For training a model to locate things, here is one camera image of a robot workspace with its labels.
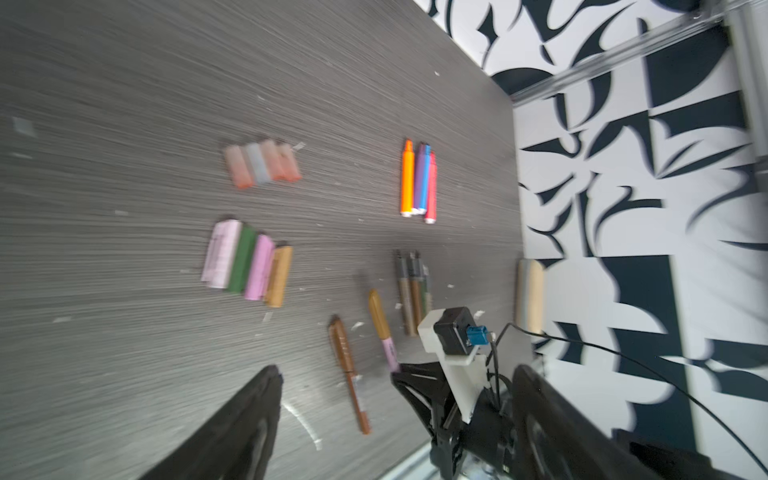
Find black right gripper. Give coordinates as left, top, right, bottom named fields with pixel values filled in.
left=391, top=362, right=516, bottom=479

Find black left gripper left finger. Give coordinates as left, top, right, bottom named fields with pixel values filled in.
left=142, top=365, right=283, bottom=479

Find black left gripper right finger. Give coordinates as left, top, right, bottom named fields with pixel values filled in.
left=511, top=365, right=658, bottom=479

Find brown marker pen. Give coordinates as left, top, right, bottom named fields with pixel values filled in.
left=328, top=315, right=372, bottom=435

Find green marker pen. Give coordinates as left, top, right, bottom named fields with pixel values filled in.
left=420, top=265, right=432, bottom=318

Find ochre cap pink marker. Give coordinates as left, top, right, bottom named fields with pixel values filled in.
left=368, top=289, right=400, bottom=373

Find green pen cap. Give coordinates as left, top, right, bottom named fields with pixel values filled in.
left=226, top=224, right=256, bottom=294

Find tan pen cap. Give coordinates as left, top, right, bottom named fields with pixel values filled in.
left=264, top=245, right=293, bottom=308

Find light pink clip cap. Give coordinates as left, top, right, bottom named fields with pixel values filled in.
left=201, top=219, right=242, bottom=289

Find tan marker pen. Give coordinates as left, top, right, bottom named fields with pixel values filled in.
left=395, top=250, right=417, bottom=337

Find pink cap brown marker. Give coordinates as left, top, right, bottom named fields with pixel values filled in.
left=408, top=251, right=424, bottom=325

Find red highlighter pen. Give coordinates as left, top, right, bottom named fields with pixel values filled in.
left=424, top=151, right=437, bottom=225

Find purple highlighter pen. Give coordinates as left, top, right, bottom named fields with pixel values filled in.
left=412, top=143, right=425, bottom=214

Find translucent grey pen cap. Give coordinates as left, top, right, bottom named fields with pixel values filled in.
left=242, top=143, right=272, bottom=185

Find blue highlighter pen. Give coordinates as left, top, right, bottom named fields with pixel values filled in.
left=413, top=143, right=431, bottom=214

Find orange highlighter pen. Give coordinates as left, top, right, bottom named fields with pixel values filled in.
left=400, top=139, right=414, bottom=218

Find translucent pink pen cap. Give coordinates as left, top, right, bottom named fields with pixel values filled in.
left=259, top=139, right=285, bottom=181

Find beige whiteboard eraser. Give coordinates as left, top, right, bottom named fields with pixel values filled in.
left=515, top=259, right=545, bottom=334

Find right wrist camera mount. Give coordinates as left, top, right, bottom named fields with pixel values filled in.
left=417, top=307, right=489, bottom=424

